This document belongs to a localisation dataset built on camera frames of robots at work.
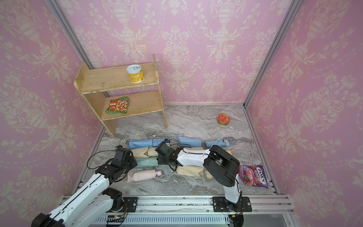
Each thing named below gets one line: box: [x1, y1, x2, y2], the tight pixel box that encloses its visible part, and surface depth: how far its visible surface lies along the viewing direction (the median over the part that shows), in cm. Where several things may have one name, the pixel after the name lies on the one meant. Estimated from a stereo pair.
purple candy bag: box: [238, 165, 269, 189], surface depth 81 cm
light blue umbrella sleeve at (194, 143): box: [177, 136, 202, 148], surface depth 96 cm
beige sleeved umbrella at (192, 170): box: [176, 165, 205, 177], surface depth 83 cm
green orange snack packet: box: [105, 96, 130, 115], surface depth 91 cm
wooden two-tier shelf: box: [73, 53, 168, 139], surface depth 79 cm
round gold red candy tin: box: [216, 113, 231, 126], surface depth 109 cm
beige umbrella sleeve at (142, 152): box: [130, 146, 150, 158], surface depth 91 cm
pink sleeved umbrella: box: [127, 169, 162, 182], surface depth 82 cm
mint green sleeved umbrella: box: [135, 157, 159, 167], surface depth 87 cm
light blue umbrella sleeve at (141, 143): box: [128, 138, 164, 149], surface depth 95 cm
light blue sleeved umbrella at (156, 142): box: [151, 137, 180, 148], surface depth 96 cm
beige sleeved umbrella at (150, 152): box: [143, 147, 159, 158], surface depth 91 cm
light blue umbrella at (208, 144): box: [204, 139, 237, 149], surface depth 96 cm
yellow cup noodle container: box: [126, 63, 145, 84], surface depth 72 cm
